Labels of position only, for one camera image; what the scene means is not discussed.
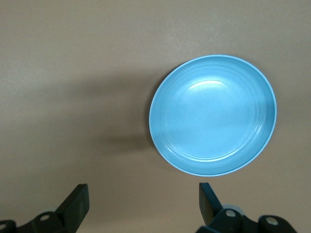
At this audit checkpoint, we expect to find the blue plate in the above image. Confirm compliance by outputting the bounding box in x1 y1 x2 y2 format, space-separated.
148 54 277 177

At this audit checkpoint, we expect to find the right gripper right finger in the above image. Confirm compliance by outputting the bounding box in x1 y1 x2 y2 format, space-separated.
198 182 298 233

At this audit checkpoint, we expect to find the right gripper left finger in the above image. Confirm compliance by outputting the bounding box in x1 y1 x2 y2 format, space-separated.
0 183 90 233

